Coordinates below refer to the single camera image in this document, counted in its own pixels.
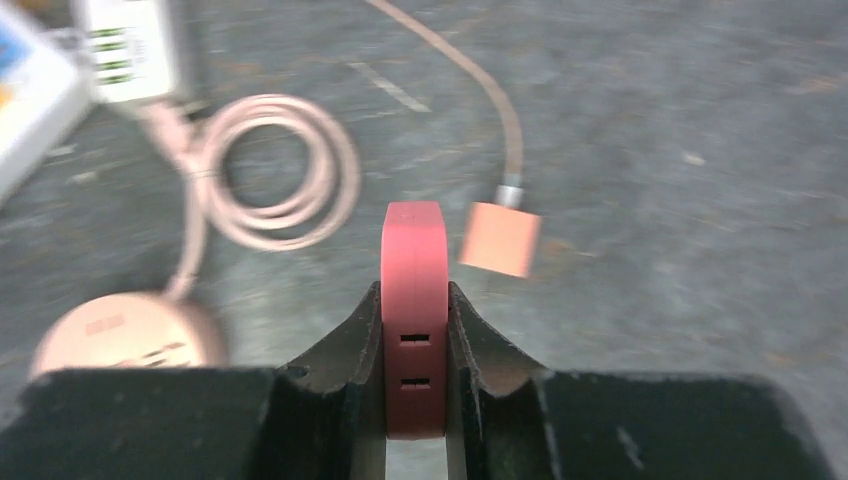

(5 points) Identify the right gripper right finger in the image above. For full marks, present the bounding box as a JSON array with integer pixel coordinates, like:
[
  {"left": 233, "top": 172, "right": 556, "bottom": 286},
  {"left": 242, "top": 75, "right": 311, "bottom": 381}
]
[{"left": 446, "top": 284, "right": 835, "bottom": 479}]

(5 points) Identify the white long power strip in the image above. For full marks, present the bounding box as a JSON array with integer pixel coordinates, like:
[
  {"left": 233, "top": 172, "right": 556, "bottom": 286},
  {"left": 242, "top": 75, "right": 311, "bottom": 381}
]
[{"left": 1, "top": 1, "right": 91, "bottom": 201}]

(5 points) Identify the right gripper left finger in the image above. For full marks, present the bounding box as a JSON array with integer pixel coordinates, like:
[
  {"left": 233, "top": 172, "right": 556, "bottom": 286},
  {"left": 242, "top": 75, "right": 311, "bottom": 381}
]
[{"left": 1, "top": 286, "right": 386, "bottom": 479}]

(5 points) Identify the white green small power strip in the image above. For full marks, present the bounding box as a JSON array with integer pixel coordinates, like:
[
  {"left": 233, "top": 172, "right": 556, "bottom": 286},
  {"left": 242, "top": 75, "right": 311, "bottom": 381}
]
[{"left": 70, "top": 1, "right": 190, "bottom": 105}]

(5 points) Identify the pink coiled cable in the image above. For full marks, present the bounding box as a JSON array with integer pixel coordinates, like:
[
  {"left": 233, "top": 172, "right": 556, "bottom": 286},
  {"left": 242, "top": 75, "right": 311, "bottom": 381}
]
[{"left": 139, "top": 92, "right": 363, "bottom": 299}]

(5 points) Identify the orange square plug with cable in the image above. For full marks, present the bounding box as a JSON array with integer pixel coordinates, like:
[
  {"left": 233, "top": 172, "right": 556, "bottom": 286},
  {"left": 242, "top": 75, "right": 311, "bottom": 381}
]
[{"left": 370, "top": 1, "right": 542, "bottom": 278}]

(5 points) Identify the pink round socket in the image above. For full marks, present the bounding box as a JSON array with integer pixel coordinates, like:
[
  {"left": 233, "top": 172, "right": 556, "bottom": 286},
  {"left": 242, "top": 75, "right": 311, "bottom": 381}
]
[{"left": 29, "top": 292, "right": 228, "bottom": 379}]

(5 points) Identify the pink red plug adapter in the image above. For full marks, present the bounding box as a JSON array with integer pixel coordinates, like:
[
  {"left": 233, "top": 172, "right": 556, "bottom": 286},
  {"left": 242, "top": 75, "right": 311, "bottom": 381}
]
[{"left": 380, "top": 201, "right": 449, "bottom": 440}]

